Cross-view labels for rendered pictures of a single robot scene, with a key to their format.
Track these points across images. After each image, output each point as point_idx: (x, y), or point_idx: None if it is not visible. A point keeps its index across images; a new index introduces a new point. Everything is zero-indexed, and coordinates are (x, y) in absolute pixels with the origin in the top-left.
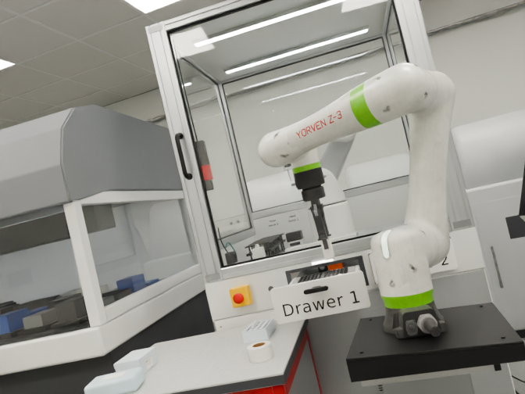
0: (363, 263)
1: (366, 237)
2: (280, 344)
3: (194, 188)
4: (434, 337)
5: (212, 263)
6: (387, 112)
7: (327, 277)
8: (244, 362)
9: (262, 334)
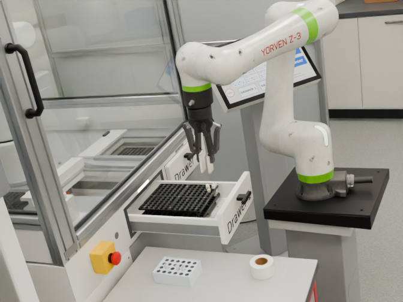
0: (163, 177)
1: (162, 150)
2: (232, 262)
3: (36, 130)
4: (354, 187)
5: (68, 231)
6: (322, 36)
7: (239, 184)
8: (260, 283)
9: (199, 268)
